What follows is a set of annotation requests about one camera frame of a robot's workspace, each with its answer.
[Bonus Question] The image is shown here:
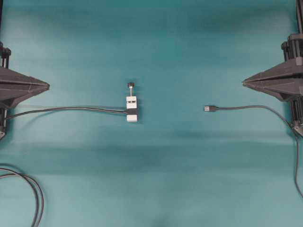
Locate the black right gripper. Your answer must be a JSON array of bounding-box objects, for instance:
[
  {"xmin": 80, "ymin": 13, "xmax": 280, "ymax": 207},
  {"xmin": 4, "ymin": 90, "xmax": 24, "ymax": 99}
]
[{"xmin": 241, "ymin": 33, "xmax": 303, "ymax": 137}]

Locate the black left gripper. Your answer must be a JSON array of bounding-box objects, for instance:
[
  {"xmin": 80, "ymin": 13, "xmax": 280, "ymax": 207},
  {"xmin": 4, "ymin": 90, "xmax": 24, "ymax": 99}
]
[{"xmin": 0, "ymin": 42, "xmax": 50, "ymax": 140}]

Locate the black male USB cable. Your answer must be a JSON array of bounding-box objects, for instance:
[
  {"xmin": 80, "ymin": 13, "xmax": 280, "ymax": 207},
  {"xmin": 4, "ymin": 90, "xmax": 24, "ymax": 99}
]
[{"xmin": 204, "ymin": 104, "xmax": 303, "ymax": 198}]

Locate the black female USB extension cable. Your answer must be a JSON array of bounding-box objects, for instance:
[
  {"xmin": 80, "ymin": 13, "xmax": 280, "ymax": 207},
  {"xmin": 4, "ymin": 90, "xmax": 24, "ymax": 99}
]
[{"xmin": 4, "ymin": 105, "xmax": 138, "ymax": 120}]

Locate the white clamp vise with screw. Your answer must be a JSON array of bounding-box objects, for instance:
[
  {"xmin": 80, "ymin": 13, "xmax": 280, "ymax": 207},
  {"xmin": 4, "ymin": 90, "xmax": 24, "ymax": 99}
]
[{"xmin": 126, "ymin": 82, "xmax": 138, "ymax": 122}]

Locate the black frame post right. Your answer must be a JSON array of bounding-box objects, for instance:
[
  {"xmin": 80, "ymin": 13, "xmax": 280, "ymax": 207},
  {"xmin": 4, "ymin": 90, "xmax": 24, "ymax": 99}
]
[{"xmin": 296, "ymin": 0, "xmax": 303, "ymax": 35}]

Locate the grey looped cable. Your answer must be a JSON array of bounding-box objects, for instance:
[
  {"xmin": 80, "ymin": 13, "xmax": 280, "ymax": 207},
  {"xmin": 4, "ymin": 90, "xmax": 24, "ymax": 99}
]
[
  {"xmin": 0, "ymin": 174, "xmax": 41, "ymax": 227},
  {"xmin": 0, "ymin": 167, "xmax": 45, "ymax": 227}
]

